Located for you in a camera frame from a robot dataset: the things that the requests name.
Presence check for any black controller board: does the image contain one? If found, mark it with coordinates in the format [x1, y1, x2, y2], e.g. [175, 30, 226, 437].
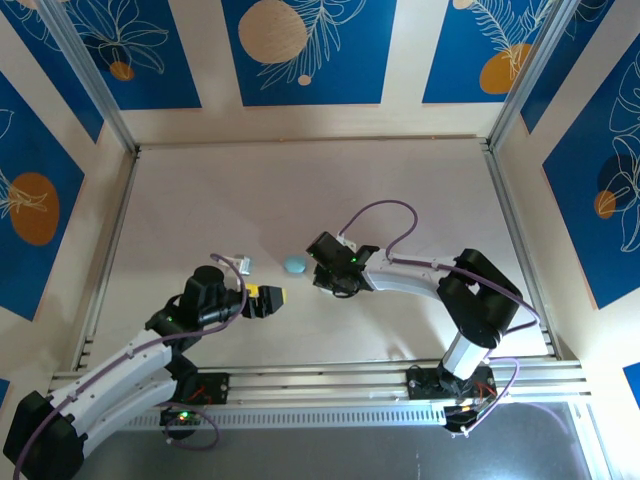
[159, 405, 204, 429]
[443, 403, 490, 435]

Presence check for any grey metal panel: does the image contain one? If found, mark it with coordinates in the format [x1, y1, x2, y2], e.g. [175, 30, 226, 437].
[74, 399, 616, 480]

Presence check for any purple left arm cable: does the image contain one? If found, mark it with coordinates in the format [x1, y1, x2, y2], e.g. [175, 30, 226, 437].
[12, 253, 249, 480]

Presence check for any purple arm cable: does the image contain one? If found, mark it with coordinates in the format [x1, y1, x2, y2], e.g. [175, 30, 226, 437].
[339, 199, 543, 439]
[12, 253, 249, 480]

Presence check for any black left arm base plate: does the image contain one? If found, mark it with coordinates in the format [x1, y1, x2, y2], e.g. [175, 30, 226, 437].
[192, 372, 231, 404]

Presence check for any aluminium extrusion mounting rail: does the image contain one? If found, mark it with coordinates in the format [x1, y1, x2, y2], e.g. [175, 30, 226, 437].
[47, 355, 586, 407]

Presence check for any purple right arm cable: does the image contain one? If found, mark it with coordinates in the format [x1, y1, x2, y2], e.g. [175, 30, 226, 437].
[339, 199, 543, 439]

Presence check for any aluminium table side rail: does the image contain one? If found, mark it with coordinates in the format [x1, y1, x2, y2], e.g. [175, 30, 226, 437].
[482, 142, 564, 359]
[69, 147, 142, 371]

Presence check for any slotted metal cable duct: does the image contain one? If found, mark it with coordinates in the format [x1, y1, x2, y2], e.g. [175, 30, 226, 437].
[117, 399, 449, 432]

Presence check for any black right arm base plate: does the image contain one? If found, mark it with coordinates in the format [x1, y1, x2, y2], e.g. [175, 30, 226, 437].
[406, 364, 497, 401]

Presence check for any aluminium frame post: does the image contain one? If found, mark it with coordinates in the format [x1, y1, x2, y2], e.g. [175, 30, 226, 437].
[37, 0, 141, 154]
[487, 0, 589, 151]

